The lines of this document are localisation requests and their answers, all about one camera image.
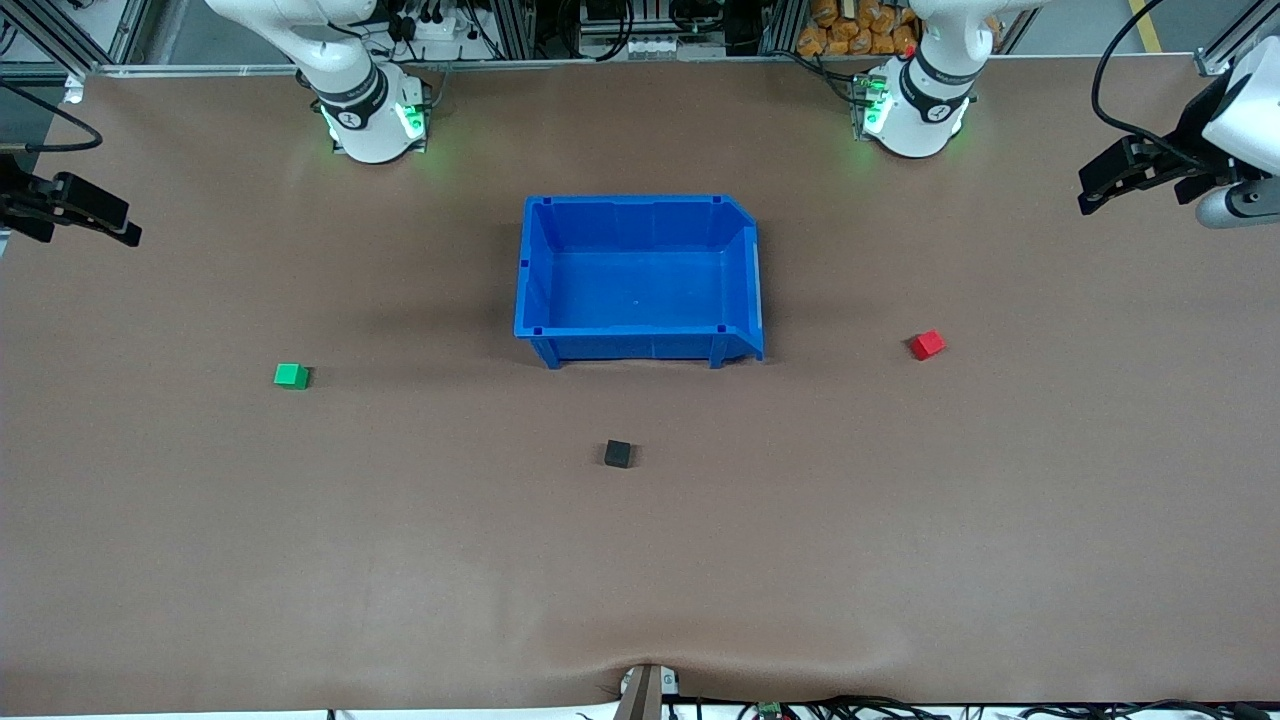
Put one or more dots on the black cube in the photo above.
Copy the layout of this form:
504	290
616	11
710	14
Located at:
618	454

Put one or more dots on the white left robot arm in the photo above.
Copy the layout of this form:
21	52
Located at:
925	110

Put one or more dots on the orange snack bags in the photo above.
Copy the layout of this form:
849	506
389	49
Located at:
830	35

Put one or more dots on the red cube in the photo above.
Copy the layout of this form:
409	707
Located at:
927	345

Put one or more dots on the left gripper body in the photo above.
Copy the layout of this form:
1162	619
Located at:
1193	131

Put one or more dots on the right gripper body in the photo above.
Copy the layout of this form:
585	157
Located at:
20	200

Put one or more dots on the small green connector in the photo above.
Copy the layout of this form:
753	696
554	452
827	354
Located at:
770	710

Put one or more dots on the green cube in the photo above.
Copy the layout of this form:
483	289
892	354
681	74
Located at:
291	376

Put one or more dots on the aluminium frame profile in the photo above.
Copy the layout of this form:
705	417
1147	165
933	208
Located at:
1225	50
130	30

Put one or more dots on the dark control equipment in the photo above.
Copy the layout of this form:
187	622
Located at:
610	12

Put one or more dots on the metal table edge rail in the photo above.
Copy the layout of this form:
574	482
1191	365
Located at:
650	64

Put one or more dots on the aluminium frame post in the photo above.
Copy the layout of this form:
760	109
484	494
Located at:
515	25
780	25

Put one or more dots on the white power strip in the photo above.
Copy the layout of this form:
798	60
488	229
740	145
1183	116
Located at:
425	22

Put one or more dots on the blue plastic bin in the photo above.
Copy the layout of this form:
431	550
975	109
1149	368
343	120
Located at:
640	260

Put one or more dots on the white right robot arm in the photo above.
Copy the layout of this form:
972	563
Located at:
365	110

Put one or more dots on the brown camera mount bracket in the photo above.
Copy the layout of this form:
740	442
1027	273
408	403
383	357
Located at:
640	695

